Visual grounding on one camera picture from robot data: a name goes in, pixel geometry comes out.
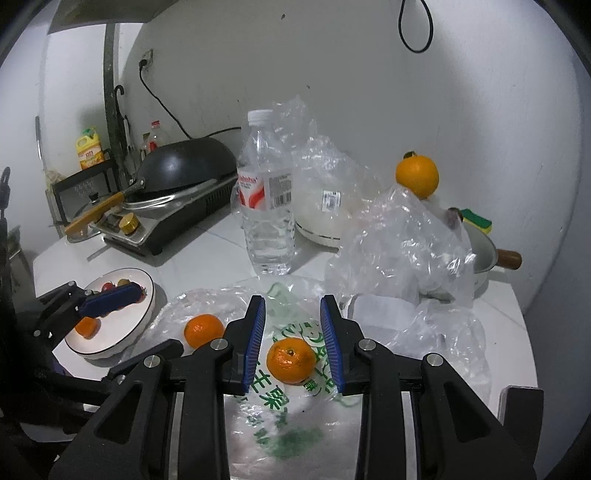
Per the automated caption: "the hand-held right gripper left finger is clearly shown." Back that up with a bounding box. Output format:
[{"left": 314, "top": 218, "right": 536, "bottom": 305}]
[{"left": 48, "top": 294, "right": 267, "bottom": 480}]

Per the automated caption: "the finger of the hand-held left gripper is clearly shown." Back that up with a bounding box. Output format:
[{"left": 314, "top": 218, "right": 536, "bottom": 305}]
[
  {"left": 104, "top": 339, "right": 184, "bottom": 384},
  {"left": 34, "top": 281, "right": 144, "bottom": 347}
]

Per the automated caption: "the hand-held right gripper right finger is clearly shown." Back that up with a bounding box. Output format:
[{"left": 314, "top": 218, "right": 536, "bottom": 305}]
[{"left": 320, "top": 294, "right": 539, "bottom": 480}]

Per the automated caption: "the white plate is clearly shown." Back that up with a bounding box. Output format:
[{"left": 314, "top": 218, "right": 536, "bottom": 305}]
[{"left": 65, "top": 268, "right": 156, "bottom": 361}]

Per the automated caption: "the small mandarin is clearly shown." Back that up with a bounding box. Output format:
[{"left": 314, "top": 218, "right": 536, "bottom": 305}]
[
  {"left": 74, "top": 316, "right": 101, "bottom": 339},
  {"left": 184, "top": 314, "right": 225, "bottom": 349}
]

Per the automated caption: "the mandarin with green stem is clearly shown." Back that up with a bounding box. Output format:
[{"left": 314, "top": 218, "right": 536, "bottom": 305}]
[{"left": 266, "top": 337, "right": 317, "bottom": 385}]

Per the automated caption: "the green printed plastic bag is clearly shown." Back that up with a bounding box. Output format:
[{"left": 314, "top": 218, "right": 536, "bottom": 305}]
[{"left": 157, "top": 277, "right": 492, "bottom": 480}]

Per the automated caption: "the steel tabletop stove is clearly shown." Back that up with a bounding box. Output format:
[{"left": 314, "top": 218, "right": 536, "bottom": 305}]
[{"left": 92, "top": 173, "right": 241, "bottom": 257}]

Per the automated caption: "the white bowl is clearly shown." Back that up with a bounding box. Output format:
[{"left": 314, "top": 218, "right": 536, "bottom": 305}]
[{"left": 294, "top": 217, "right": 347, "bottom": 245}]

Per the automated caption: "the clear water bottle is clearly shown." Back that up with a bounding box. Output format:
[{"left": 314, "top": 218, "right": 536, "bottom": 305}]
[{"left": 236, "top": 110, "right": 296, "bottom": 275}]

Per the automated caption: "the clear plastic bag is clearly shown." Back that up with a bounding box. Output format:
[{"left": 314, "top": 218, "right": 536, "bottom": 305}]
[
  {"left": 325, "top": 185, "right": 481, "bottom": 308},
  {"left": 272, "top": 95, "right": 384, "bottom": 241}
]

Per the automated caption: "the black metal rack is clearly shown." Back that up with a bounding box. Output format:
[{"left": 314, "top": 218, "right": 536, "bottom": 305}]
[{"left": 51, "top": 159, "right": 121, "bottom": 227}]

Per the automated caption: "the yellow oil bottle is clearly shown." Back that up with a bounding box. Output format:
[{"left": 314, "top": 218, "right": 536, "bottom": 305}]
[{"left": 75, "top": 127, "right": 106, "bottom": 171}]

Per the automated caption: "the black wok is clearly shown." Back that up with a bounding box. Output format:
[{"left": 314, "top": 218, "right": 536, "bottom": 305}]
[{"left": 65, "top": 137, "right": 238, "bottom": 238}]

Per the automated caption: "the black umbrella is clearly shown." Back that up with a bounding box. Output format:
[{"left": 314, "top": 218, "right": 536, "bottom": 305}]
[{"left": 112, "top": 84, "right": 134, "bottom": 185}]

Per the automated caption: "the red cap bottle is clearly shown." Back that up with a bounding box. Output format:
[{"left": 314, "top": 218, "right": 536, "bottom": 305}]
[{"left": 141, "top": 121, "right": 171, "bottom": 160}]

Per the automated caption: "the large orange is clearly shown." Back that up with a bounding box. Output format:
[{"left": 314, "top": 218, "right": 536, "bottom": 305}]
[{"left": 396, "top": 151, "right": 439, "bottom": 199}]

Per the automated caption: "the yellow green sponge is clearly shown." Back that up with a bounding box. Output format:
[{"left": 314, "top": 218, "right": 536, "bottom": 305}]
[{"left": 458, "top": 209, "right": 493, "bottom": 234}]

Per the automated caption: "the grey vertical pipe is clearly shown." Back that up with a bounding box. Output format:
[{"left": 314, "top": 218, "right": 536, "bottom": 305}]
[{"left": 102, "top": 23, "right": 132, "bottom": 181}]

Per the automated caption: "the steel range hood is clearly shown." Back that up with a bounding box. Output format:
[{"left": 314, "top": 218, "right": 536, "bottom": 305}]
[{"left": 48, "top": 0, "right": 158, "bottom": 34}]

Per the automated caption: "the saucepan with wooden handle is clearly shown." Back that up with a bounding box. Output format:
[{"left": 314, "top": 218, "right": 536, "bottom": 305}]
[{"left": 448, "top": 208, "right": 522, "bottom": 296}]

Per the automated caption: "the black power cable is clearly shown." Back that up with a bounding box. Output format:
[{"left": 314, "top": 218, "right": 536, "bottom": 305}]
[
  {"left": 139, "top": 65, "right": 243, "bottom": 139},
  {"left": 399, "top": 0, "right": 435, "bottom": 52}
]

